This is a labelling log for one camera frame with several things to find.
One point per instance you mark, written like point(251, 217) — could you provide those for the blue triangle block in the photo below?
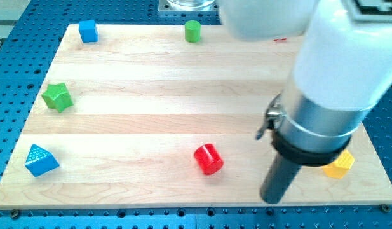
point(40, 161)

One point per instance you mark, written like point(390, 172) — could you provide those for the light wooden board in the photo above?
point(145, 100)

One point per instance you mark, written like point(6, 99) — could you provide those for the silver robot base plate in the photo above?
point(187, 5)

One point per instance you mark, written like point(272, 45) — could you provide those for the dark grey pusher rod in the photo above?
point(281, 174)

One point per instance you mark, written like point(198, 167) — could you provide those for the blue cube block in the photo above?
point(88, 31)

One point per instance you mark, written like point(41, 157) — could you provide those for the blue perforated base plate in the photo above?
point(35, 31)

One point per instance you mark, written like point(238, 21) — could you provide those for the green cylinder block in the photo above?
point(192, 31)

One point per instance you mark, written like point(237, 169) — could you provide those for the red cylinder block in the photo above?
point(208, 159)

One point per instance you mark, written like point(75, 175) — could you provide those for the green star block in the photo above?
point(57, 97)

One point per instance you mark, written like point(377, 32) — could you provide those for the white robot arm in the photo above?
point(342, 70)

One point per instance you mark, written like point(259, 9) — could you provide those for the yellow pentagon block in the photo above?
point(340, 166)

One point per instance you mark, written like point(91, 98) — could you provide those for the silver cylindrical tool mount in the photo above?
point(305, 132)

